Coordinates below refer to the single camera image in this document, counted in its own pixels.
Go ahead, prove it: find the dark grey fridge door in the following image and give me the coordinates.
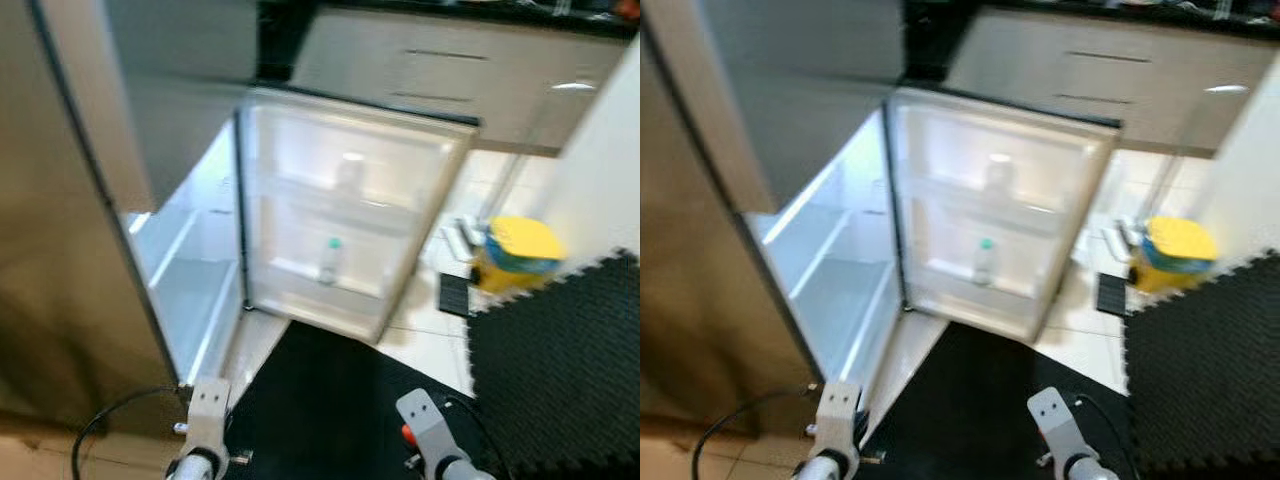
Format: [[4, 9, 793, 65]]
[[885, 87, 1119, 343], [235, 85, 479, 343]]

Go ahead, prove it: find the dark grey fridge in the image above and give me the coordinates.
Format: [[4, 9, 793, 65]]
[[0, 0, 263, 421], [640, 0, 906, 421]]

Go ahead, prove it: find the yellow lidded bucket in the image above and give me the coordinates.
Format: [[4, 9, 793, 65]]
[[470, 215, 567, 294], [1130, 215, 1219, 294]]

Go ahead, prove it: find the black textured foam mat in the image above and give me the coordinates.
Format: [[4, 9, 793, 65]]
[[465, 250, 640, 471], [1122, 250, 1280, 471]]

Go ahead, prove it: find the silver folding hand trolley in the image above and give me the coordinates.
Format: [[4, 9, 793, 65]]
[[1105, 215, 1146, 263], [455, 215, 491, 263]]

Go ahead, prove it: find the black flat pad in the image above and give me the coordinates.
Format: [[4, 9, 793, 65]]
[[1095, 272, 1131, 319], [438, 272, 473, 319]]

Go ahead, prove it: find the beige kitchen counter cabinet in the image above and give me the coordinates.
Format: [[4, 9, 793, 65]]
[[255, 0, 640, 159], [905, 0, 1280, 159]]

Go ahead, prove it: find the translucent white bottle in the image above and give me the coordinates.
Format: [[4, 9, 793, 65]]
[[985, 158, 1017, 202], [333, 155, 366, 201]]

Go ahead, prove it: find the green cap clear bottle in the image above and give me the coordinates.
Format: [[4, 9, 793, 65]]
[[318, 236, 344, 287], [972, 237, 1001, 289]]

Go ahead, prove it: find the black smooth floor mat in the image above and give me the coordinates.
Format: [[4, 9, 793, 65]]
[[225, 320, 481, 480]]

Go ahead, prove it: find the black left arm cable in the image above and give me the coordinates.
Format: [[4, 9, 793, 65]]
[[72, 385, 191, 473], [692, 385, 821, 480]]

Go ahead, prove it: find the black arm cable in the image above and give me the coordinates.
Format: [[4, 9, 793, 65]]
[[72, 385, 191, 473], [1075, 393, 1141, 480], [445, 395, 511, 480], [692, 385, 821, 480]]

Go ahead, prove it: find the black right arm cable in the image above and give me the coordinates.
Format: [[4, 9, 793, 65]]
[[1075, 393, 1141, 480], [445, 395, 511, 480]]

